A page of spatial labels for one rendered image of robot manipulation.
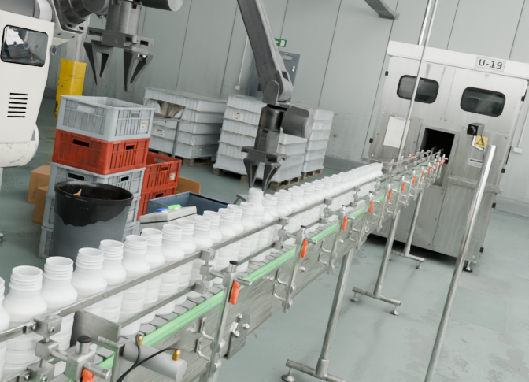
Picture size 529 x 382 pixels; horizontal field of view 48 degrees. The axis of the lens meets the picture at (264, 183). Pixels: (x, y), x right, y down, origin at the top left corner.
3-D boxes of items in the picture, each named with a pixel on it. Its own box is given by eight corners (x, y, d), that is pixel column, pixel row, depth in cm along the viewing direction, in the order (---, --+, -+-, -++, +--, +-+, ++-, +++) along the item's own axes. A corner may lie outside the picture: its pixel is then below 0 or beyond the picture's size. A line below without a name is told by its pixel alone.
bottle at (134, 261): (96, 324, 101) (111, 233, 99) (127, 320, 106) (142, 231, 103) (115, 340, 97) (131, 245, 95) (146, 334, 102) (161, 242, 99)
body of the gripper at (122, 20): (133, 46, 102) (139, 1, 101) (84, 36, 105) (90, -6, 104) (153, 50, 108) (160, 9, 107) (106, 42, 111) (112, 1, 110)
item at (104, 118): (109, 142, 376) (115, 107, 372) (53, 127, 385) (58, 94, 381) (151, 138, 435) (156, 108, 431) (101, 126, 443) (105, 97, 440)
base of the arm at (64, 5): (48, -13, 159) (61, 29, 159) (72, -25, 156) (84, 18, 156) (70, -6, 167) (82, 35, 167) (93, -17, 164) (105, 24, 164)
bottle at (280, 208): (254, 248, 166) (266, 191, 163) (264, 245, 171) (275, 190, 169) (273, 255, 164) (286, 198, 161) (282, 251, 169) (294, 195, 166)
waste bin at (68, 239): (85, 314, 331) (102, 204, 320) (23, 290, 346) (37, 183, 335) (131, 293, 373) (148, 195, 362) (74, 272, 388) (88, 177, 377)
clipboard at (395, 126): (404, 150, 604) (412, 118, 598) (382, 144, 611) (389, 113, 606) (404, 150, 607) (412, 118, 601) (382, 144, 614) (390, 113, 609)
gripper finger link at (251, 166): (248, 184, 152) (255, 149, 151) (273, 191, 150) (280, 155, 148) (237, 187, 146) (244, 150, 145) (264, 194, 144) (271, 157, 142)
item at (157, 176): (142, 193, 451) (147, 165, 448) (97, 180, 463) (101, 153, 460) (179, 185, 509) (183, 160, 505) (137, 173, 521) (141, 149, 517)
